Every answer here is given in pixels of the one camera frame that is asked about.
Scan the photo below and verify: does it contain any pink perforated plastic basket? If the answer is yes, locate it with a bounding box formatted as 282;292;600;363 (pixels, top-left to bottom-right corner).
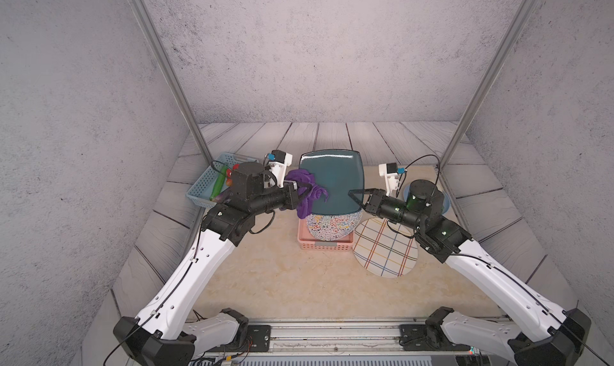
296;216;356;252

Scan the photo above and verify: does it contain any purple eggplant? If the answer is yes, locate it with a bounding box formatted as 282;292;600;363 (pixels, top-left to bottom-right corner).
212;188;232;203

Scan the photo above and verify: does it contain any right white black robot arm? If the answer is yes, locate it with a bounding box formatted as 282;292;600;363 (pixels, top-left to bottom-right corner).
348;180;592;365

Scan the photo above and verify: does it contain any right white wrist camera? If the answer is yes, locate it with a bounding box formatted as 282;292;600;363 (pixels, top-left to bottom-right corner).
378;163;401;196

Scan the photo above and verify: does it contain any dark teal square plate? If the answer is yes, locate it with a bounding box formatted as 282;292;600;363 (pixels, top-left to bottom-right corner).
299;149;365;216

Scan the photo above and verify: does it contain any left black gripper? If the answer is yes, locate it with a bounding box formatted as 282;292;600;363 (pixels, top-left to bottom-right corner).
248;180;313;218

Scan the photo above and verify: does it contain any plaid striped white plate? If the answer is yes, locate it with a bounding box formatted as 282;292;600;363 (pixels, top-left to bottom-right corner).
353;217;419;278

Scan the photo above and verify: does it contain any red cherry tomatoes bunch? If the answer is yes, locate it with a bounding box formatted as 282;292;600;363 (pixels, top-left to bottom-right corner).
226;164;239;184

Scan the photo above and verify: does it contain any right metal frame post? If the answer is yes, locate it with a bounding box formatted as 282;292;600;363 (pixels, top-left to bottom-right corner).
439;0;540;170

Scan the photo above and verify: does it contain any green cucumber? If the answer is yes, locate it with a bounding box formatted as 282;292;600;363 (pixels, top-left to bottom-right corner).
209;165;228;201

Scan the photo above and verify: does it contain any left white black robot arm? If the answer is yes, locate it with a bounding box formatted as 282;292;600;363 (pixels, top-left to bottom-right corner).
113;161;313;365

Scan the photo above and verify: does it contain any purple cloth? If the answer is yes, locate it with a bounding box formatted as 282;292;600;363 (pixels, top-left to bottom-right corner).
286;169;329;220

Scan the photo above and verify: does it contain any light blue perforated basket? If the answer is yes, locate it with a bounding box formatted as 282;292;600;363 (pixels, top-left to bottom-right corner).
186;152;258;209

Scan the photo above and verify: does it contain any colourful speckled round plate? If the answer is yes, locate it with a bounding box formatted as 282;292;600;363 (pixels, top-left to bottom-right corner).
305;211;362;241

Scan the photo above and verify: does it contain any metal frame post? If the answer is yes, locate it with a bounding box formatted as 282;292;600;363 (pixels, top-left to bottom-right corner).
439;0;540;170
127;0;213;164

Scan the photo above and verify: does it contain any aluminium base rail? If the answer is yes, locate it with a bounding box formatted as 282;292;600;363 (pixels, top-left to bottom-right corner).
129;317;529;366

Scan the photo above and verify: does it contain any light blue round plate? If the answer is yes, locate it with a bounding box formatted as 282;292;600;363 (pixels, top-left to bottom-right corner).
402;185;451;214

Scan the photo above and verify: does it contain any left metal frame post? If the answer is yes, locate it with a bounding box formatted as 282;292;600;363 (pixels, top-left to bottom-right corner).
127;0;213;164

